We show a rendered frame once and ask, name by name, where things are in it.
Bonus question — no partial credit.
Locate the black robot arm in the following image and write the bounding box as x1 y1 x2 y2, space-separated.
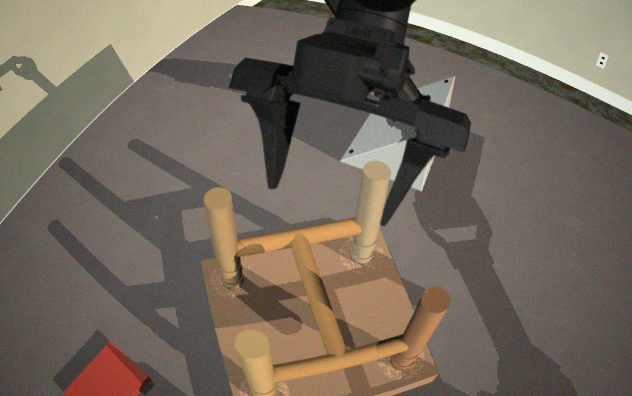
290 0 430 105

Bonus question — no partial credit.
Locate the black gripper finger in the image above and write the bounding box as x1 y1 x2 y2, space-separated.
241 95 300 189
380 137 450 226

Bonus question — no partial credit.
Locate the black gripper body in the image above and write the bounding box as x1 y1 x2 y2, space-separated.
229 9 471 153

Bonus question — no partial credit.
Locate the tan wooden stool seat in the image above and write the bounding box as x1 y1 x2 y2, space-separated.
201 228 438 396

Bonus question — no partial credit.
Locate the tan wooden stool leg frame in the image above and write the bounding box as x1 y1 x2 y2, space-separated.
204 161 451 396

